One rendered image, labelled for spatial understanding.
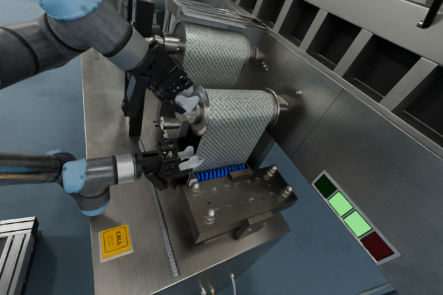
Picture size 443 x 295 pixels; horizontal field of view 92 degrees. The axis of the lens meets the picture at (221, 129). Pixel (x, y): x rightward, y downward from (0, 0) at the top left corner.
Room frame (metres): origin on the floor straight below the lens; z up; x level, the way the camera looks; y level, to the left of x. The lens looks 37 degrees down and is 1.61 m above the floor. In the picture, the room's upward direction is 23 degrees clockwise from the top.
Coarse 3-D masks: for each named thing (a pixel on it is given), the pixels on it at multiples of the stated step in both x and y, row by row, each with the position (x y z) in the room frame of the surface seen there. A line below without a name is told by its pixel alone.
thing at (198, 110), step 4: (196, 104) 0.49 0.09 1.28; (196, 108) 0.48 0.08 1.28; (200, 108) 0.48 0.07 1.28; (196, 112) 0.47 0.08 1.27; (200, 112) 0.48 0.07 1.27; (188, 116) 0.50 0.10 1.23; (192, 116) 0.48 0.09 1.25; (196, 116) 0.47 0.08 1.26; (200, 116) 0.48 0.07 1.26; (188, 120) 0.49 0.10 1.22; (192, 120) 0.47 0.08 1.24; (196, 120) 0.47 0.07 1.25
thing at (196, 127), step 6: (192, 96) 0.53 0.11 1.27; (198, 96) 0.51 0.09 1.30; (270, 96) 0.66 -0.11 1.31; (204, 102) 0.48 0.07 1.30; (204, 108) 0.47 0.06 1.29; (204, 114) 0.47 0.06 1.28; (204, 120) 0.46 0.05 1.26; (270, 120) 0.62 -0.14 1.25; (192, 126) 0.49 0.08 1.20; (198, 126) 0.47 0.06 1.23
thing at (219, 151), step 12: (252, 132) 0.58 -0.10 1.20; (204, 144) 0.47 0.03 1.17; (216, 144) 0.50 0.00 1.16; (228, 144) 0.53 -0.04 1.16; (240, 144) 0.57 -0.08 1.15; (252, 144) 0.60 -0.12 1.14; (204, 156) 0.48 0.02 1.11; (216, 156) 0.51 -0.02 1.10; (228, 156) 0.55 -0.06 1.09; (240, 156) 0.58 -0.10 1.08; (204, 168) 0.50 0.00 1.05; (216, 168) 0.53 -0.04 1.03
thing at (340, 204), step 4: (336, 196) 0.46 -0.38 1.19; (340, 196) 0.45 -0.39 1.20; (332, 200) 0.46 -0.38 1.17; (336, 200) 0.45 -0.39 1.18; (340, 200) 0.45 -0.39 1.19; (344, 200) 0.44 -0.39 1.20; (332, 204) 0.45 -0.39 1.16; (336, 204) 0.45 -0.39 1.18; (340, 204) 0.44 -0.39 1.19; (344, 204) 0.44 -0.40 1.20; (348, 204) 0.43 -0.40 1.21; (336, 208) 0.44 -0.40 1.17; (340, 208) 0.44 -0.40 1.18; (344, 208) 0.43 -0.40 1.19; (348, 208) 0.43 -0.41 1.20; (340, 212) 0.43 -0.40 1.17; (344, 212) 0.43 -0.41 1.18
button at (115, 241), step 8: (104, 232) 0.24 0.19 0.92; (112, 232) 0.25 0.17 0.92; (120, 232) 0.25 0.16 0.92; (128, 232) 0.26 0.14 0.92; (104, 240) 0.22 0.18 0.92; (112, 240) 0.23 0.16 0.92; (120, 240) 0.24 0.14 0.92; (128, 240) 0.24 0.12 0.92; (104, 248) 0.20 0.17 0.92; (112, 248) 0.21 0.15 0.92; (120, 248) 0.22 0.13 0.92; (128, 248) 0.23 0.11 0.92; (104, 256) 0.19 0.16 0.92
